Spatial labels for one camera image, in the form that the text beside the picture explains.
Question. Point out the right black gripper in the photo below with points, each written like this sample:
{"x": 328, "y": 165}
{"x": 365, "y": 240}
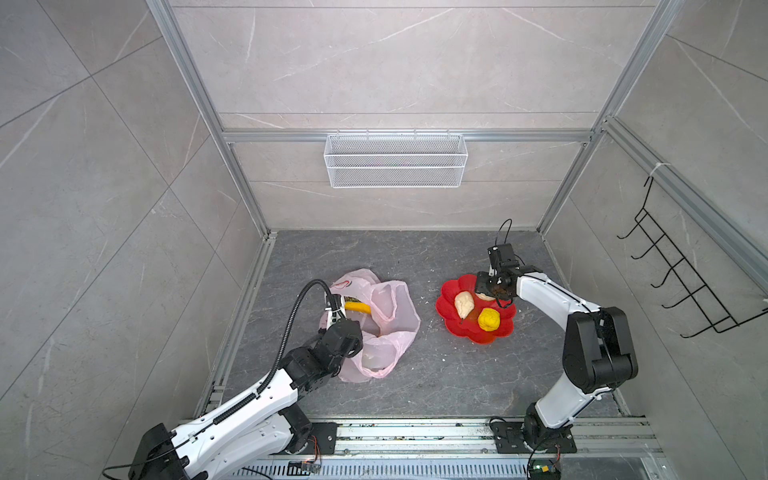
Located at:
{"x": 481, "y": 285}

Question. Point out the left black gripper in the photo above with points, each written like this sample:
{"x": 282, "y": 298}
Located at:
{"x": 359, "y": 344}

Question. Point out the yellow fake lemon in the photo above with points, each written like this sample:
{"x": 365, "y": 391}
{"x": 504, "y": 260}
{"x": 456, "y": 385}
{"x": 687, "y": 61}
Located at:
{"x": 489, "y": 320}

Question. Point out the beige fake potato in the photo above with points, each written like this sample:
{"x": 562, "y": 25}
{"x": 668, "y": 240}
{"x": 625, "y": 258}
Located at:
{"x": 464, "y": 304}

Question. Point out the pink plastic bag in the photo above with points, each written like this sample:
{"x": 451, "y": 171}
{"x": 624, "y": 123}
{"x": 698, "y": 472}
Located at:
{"x": 388, "y": 329}

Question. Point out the red flower-shaped plastic bowl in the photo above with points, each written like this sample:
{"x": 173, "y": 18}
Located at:
{"x": 468, "y": 328}

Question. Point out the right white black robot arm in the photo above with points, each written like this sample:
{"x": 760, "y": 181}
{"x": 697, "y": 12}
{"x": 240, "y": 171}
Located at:
{"x": 598, "y": 351}

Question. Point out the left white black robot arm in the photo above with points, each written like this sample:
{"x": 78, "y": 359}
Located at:
{"x": 263, "y": 419}

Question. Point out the yellow fake banana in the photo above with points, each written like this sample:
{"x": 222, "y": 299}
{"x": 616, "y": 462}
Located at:
{"x": 358, "y": 307}

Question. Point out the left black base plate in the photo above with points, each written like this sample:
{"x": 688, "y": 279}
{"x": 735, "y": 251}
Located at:
{"x": 323, "y": 436}

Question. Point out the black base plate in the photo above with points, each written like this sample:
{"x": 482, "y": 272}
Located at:
{"x": 323, "y": 436}
{"x": 514, "y": 437}

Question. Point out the aluminium mounting rail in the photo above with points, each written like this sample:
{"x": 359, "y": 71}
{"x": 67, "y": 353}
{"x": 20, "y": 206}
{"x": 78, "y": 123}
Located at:
{"x": 472, "y": 438}

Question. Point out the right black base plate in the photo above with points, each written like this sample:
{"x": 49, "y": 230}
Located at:
{"x": 514, "y": 437}

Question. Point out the white wire mesh basket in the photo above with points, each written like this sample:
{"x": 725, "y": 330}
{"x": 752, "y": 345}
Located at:
{"x": 357, "y": 161}

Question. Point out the black wire hook rack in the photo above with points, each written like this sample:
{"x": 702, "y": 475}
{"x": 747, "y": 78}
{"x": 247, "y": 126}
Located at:
{"x": 680, "y": 267}

